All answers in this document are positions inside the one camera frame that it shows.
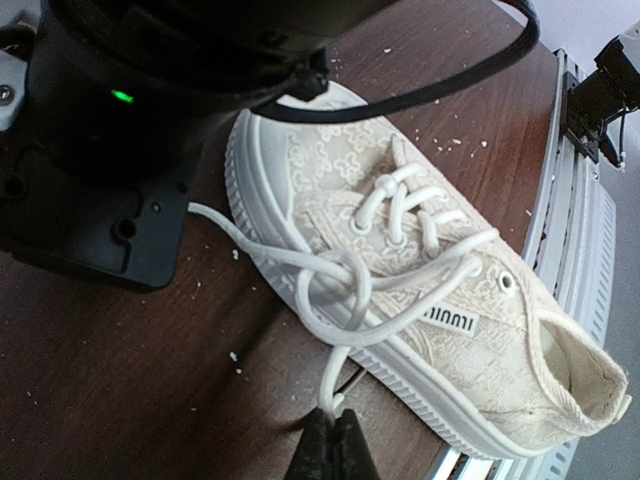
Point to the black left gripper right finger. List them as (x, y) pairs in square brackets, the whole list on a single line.
[(351, 455)]

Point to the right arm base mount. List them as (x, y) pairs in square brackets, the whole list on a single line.
[(611, 92)]

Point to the aluminium front rail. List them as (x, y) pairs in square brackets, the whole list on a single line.
[(570, 243)]

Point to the white canvas sneaker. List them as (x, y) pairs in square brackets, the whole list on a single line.
[(382, 258)]

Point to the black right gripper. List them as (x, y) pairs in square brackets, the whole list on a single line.
[(112, 111)]

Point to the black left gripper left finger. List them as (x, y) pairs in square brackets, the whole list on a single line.
[(312, 459)]

